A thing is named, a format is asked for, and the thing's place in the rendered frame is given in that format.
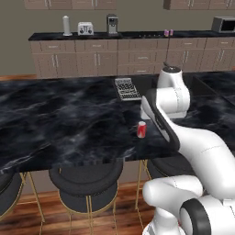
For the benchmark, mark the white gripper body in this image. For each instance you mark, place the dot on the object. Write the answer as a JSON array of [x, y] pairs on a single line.
[[145, 112]]

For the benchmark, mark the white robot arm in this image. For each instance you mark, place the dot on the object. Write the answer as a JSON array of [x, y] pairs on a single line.
[[202, 153]]

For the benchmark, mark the red soda can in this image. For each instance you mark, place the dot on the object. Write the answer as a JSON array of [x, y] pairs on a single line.
[[141, 129]]

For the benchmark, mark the pink soda can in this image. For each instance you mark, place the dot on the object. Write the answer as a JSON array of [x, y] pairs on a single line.
[[171, 32], [166, 32]]

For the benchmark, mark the black white patterned drying rack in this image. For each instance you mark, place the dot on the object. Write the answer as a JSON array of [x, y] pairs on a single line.
[[127, 89]]

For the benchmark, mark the black sink basin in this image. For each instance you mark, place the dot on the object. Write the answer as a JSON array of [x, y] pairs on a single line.
[[146, 82]]

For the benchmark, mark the black stool with gold legs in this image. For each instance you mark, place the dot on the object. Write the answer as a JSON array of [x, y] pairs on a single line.
[[85, 183], [171, 166], [8, 192]]

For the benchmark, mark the beige base cupboard run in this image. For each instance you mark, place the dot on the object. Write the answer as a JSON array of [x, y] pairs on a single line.
[[101, 58]]

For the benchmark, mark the black hob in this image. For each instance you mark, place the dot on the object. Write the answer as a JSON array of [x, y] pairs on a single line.
[[148, 35]]

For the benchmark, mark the grey coffee machine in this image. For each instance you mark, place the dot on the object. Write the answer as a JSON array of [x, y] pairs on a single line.
[[112, 24]]

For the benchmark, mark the white toaster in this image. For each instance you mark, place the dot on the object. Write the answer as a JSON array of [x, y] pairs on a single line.
[[85, 28]]

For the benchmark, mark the white paper towel roll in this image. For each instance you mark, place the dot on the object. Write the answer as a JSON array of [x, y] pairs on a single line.
[[67, 25]]

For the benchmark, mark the grey microwave oven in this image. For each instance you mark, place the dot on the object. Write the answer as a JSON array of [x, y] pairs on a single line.
[[224, 24]]

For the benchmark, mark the beige wall cupboard run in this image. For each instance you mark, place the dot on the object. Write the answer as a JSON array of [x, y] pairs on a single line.
[[199, 4], [70, 4]]

